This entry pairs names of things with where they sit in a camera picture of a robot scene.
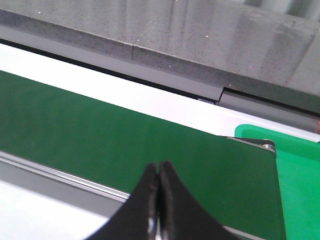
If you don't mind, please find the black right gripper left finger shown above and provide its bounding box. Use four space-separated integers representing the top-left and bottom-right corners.
88 163 159 240

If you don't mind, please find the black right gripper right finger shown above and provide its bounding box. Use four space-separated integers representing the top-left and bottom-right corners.
158 161 238 240

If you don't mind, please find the green conveyor belt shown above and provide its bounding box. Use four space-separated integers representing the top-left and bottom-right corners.
0 71 286 240

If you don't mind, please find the green plastic tray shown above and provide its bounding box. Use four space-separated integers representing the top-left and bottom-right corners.
234 124 320 240

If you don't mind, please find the grey stone counter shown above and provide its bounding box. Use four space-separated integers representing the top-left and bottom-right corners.
0 0 320 133

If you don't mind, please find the aluminium conveyor frame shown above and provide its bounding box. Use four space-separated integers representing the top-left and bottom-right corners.
0 137 286 240

